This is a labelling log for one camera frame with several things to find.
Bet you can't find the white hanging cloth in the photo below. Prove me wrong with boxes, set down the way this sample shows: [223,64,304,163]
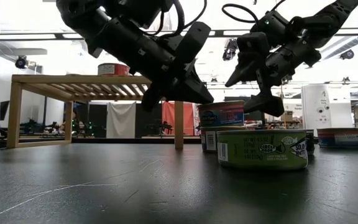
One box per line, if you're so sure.
[106,101,137,139]

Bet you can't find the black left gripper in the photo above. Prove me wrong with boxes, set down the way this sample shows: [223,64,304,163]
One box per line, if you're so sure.
[103,17,214,112]

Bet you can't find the blue red label can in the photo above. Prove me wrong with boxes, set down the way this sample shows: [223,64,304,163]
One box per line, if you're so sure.
[197,100,246,128]
[316,127,358,149]

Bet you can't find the cardboard box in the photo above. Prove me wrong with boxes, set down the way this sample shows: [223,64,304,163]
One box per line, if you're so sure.
[280,110,295,123]

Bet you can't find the green label tuna can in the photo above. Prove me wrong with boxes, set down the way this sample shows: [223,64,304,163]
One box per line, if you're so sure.
[216,129,310,171]

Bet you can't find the wooden slatted shelf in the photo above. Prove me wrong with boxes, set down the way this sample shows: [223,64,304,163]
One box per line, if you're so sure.
[6,73,185,150]

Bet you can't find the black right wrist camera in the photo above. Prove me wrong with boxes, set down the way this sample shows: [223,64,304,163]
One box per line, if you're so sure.
[236,32,270,63]

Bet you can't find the black monitor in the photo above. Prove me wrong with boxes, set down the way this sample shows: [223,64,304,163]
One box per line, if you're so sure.
[0,100,11,122]

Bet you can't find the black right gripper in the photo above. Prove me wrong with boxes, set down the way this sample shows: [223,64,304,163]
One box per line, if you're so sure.
[224,40,322,118]

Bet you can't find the gold lid can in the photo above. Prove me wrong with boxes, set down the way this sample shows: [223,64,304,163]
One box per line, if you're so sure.
[200,125,246,153]

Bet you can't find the black table mat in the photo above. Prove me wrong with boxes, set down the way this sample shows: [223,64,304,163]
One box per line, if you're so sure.
[0,138,358,224]

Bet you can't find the white cabinet machine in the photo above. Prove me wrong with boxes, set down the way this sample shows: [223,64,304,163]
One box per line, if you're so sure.
[301,83,354,130]

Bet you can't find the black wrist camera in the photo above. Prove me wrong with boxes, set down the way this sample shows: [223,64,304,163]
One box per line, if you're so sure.
[174,21,213,68]
[236,32,270,63]

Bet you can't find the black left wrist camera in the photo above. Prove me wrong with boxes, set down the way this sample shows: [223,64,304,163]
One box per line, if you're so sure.
[174,21,213,68]

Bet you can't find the orange hanging cloth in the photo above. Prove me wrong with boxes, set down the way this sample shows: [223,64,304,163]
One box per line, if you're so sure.
[162,101,201,136]

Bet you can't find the black ceiling camera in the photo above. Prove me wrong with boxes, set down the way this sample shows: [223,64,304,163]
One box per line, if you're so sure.
[222,37,239,62]

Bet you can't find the black ceiling spotlight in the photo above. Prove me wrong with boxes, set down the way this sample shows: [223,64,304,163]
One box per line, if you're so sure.
[14,55,29,70]
[339,49,356,60]

